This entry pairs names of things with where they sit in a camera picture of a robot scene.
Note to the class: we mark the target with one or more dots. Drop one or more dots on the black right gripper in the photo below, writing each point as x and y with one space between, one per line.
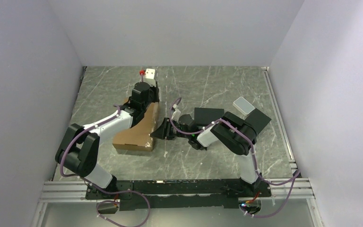
163 132

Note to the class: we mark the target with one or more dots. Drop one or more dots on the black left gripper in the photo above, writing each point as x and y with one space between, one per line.
156 90

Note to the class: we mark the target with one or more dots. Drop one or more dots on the brown cardboard express box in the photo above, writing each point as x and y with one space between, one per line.
138 137

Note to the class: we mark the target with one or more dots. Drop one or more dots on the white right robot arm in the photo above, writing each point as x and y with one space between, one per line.
237 134

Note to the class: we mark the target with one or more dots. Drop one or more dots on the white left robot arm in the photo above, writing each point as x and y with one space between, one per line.
78 150

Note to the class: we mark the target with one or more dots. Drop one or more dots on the small grey white box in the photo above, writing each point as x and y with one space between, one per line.
243 106

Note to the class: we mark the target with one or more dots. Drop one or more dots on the black flat pad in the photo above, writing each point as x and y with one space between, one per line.
209 116

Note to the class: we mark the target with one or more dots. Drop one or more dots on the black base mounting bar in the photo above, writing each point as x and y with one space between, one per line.
138 194

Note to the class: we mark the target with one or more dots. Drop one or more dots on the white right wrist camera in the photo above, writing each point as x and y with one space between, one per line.
175 113

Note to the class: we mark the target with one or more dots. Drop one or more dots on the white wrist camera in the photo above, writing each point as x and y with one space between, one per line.
149 76
175 113

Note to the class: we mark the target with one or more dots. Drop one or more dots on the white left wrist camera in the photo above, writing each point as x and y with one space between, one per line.
149 76

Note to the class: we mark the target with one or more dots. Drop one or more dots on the aluminium rail frame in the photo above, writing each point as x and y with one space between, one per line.
214 87

